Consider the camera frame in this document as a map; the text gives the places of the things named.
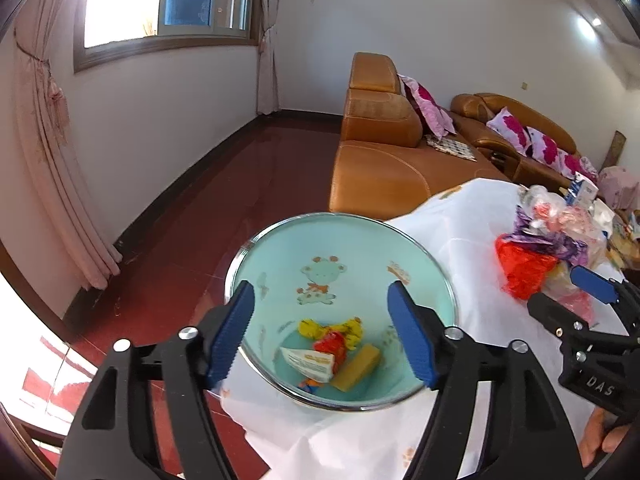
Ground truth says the yellow sponge block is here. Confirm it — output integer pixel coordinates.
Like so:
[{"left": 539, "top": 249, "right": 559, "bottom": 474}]
[{"left": 330, "top": 344, "right": 382, "bottom": 392}]

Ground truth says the light blue trash bin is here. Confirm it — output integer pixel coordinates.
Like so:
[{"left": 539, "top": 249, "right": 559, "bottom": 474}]
[{"left": 224, "top": 212, "right": 458, "bottom": 412}]

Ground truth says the person right hand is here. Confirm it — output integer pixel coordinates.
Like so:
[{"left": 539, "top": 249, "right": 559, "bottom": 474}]
[{"left": 578, "top": 406, "right": 630, "bottom": 468}]

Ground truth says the pink bubble wrap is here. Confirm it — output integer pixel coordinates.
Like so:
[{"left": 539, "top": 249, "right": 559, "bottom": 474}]
[{"left": 541, "top": 261, "right": 596, "bottom": 325}]

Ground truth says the purple crumpled wrapper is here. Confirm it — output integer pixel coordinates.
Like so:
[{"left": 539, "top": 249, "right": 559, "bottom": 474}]
[{"left": 502, "top": 206, "right": 589, "bottom": 266}]

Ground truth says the red plastic bag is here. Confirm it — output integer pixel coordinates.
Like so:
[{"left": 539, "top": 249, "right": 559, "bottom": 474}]
[{"left": 495, "top": 235, "right": 559, "bottom": 300}]

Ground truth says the pink folded blanket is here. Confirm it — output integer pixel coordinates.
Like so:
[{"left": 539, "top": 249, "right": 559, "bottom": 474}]
[{"left": 598, "top": 166, "right": 639, "bottom": 211}]

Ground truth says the tall white grey box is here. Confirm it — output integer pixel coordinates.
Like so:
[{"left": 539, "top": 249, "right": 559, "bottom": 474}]
[{"left": 565, "top": 172, "right": 599, "bottom": 210}]

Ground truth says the clear pink printed plastic bag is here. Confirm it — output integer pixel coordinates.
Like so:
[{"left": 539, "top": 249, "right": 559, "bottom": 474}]
[{"left": 520, "top": 185, "right": 606, "bottom": 266}]

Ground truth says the pink floral cushion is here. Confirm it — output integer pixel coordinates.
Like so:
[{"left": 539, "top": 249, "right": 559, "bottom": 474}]
[
  {"left": 486, "top": 107, "right": 529, "bottom": 156},
  {"left": 555, "top": 150, "right": 598, "bottom": 183},
  {"left": 526, "top": 127, "right": 560, "bottom": 167}
]

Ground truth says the white patterned tablecloth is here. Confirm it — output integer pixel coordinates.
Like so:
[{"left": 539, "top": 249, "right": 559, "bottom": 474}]
[{"left": 217, "top": 176, "right": 632, "bottom": 480}]

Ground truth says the yellow crumpled wrapper in bin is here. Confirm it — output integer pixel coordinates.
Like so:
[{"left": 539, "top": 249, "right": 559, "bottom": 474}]
[{"left": 297, "top": 318, "right": 363, "bottom": 351}]

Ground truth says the checkered cloth on sofa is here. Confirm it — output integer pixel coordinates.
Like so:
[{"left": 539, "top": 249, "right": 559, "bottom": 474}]
[{"left": 424, "top": 134, "right": 477, "bottom": 162}]

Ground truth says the red wrapper in bin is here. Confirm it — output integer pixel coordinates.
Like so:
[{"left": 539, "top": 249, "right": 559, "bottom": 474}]
[{"left": 312, "top": 330, "right": 347, "bottom": 373}]

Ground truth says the brown leather long sofa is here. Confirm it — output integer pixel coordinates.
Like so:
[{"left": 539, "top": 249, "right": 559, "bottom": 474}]
[{"left": 449, "top": 93, "right": 598, "bottom": 191}]

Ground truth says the pink floral pillow on chaise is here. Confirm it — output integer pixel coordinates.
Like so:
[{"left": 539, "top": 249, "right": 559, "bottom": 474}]
[{"left": 399, "top": 75, "right": 456, "bottom": 140}]

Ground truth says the brown leather chaise sofa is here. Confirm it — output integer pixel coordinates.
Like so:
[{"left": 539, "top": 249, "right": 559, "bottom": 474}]
[{"left": 329, "top": 52, "right": 506, "bottom": 220}]

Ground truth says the pink curtain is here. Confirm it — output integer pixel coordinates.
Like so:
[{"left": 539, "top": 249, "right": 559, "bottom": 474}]
[{"left": 13, "top": 0, "right": 122, "bottom": 289}]

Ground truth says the wooden board against wall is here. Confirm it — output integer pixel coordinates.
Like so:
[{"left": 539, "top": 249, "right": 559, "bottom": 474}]
[{"left": 603, "top": 130, "right": 626, "bottom": 167}]

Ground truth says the window with wooden frame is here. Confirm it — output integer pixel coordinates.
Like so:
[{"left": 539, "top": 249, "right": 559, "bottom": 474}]
[{"left": 73, "top": 0, "right": 260, "bottom": 73}]

